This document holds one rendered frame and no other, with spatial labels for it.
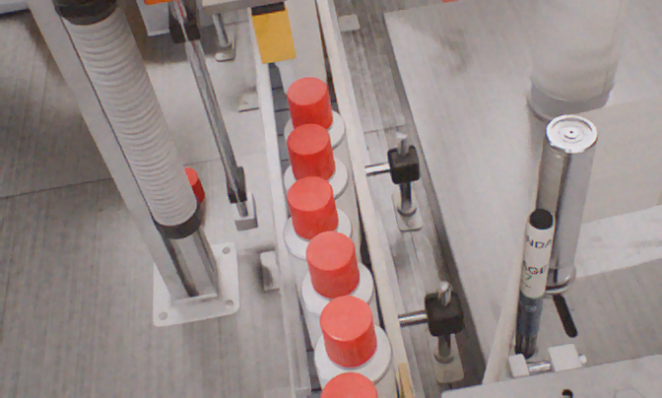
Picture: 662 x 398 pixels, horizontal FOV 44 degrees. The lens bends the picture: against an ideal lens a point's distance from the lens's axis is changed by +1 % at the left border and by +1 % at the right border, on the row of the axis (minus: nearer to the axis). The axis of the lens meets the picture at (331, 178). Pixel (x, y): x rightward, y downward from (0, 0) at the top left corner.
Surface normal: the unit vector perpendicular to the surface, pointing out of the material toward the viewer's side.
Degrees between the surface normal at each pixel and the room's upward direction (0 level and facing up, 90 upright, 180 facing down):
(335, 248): 3
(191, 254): 90
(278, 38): 90
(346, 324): 3
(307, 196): 3
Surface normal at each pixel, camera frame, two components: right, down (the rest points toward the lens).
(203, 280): 0.14, 0.74
